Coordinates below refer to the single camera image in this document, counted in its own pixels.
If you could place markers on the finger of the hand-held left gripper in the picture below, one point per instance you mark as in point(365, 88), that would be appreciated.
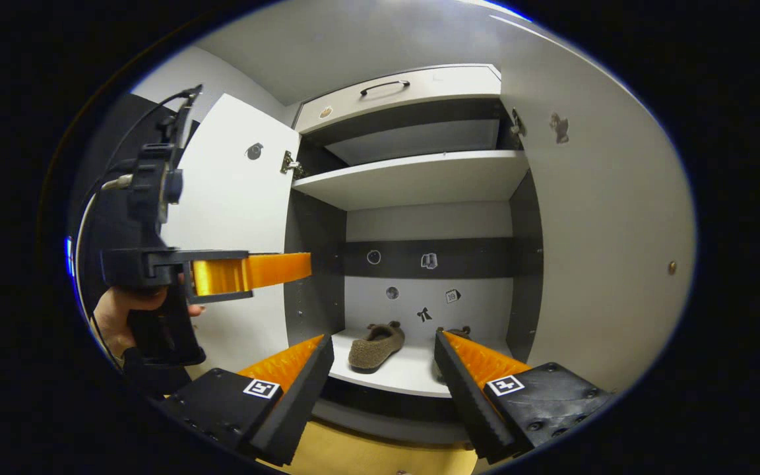
point(261, 269)

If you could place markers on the white cabinet shelf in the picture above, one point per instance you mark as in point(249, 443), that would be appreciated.
point(413, 369)
point(413, 178)

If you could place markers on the white shoe cabinet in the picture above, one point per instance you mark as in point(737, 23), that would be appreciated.
point(314, 251)

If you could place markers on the white cabinet drawer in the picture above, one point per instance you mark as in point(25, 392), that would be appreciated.
point(446, 86)

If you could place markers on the white shoe cabinet door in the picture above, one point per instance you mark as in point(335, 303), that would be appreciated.
point(235, 211)
point(604, 198)

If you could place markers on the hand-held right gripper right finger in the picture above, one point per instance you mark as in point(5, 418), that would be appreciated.
point(462, 396)

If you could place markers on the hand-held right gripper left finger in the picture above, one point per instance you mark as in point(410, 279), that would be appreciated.
point(304, 389)

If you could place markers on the metal door hinge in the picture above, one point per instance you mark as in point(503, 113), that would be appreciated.
point(289, 163)
point(518, 124)

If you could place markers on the brown fuzzy shoe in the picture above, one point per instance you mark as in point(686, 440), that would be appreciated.
point(456, 332)
point(375, 346)

